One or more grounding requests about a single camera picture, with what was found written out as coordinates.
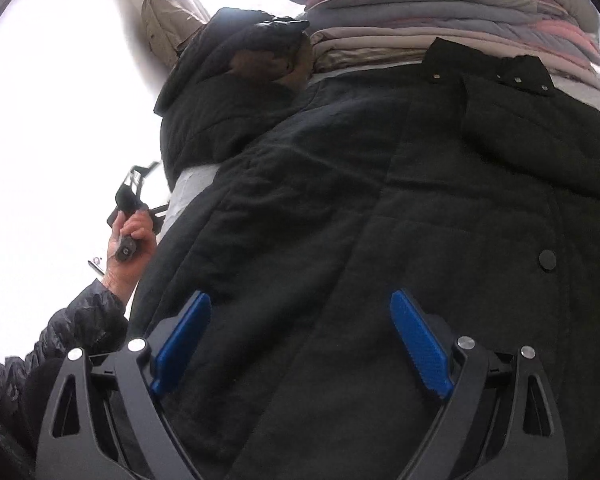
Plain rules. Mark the large black padded coat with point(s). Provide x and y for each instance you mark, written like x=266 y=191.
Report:
x=355 y=210

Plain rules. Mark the grey and pink folded blanket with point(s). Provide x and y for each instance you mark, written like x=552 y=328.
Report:
x=410 y=17

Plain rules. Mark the khaki hanging coat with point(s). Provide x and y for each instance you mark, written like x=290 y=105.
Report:
x=165 y=25

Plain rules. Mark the grey patterned bed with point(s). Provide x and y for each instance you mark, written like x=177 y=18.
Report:
x=190 y=192

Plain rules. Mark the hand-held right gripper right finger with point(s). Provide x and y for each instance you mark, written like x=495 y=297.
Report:
x=420 y=340

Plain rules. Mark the person's left hand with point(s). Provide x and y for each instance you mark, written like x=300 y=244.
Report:
x=125 y=270

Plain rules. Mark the white wall outlet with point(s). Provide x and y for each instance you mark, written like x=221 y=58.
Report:
x=96 y=263

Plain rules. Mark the black quilted jacket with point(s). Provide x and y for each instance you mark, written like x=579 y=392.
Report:
x=220 y=105

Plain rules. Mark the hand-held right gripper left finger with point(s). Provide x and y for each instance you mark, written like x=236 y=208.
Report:
x=182 y=340

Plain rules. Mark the brown garment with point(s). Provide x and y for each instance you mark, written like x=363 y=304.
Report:
x=252 y=65

